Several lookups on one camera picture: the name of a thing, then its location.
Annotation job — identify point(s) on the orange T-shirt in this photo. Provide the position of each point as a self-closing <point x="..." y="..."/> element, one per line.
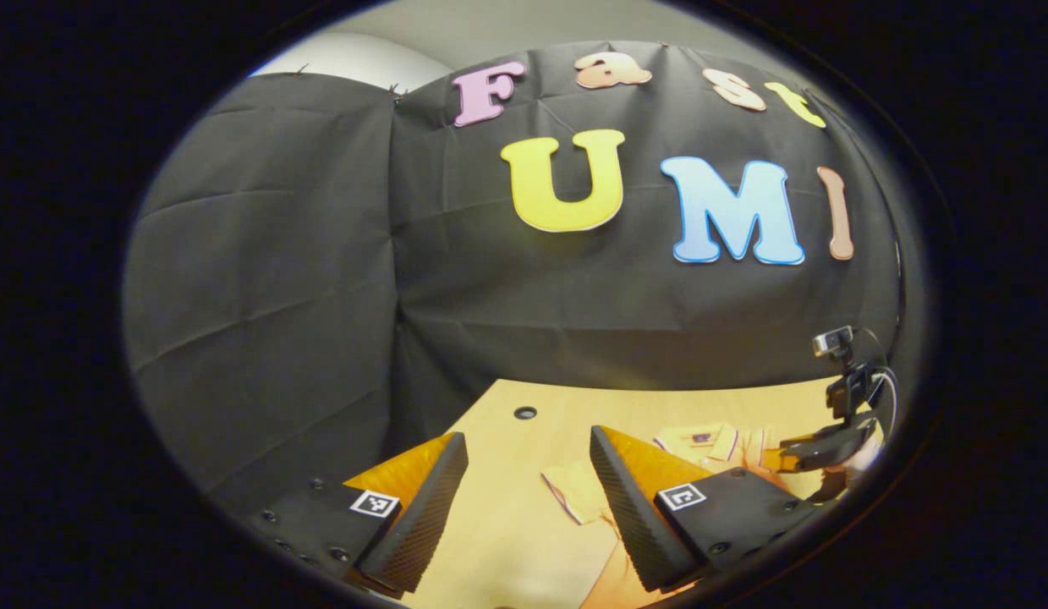
<point x="578" y="491"/>

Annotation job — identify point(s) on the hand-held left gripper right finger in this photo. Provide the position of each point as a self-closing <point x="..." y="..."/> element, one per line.
<point x="629" y="524"/>

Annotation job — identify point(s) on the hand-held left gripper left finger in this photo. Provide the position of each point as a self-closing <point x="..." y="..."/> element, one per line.
<point x="422" y="533"/>

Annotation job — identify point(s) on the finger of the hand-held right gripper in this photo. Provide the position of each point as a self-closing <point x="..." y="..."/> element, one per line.
<point x="828" y="448"/>

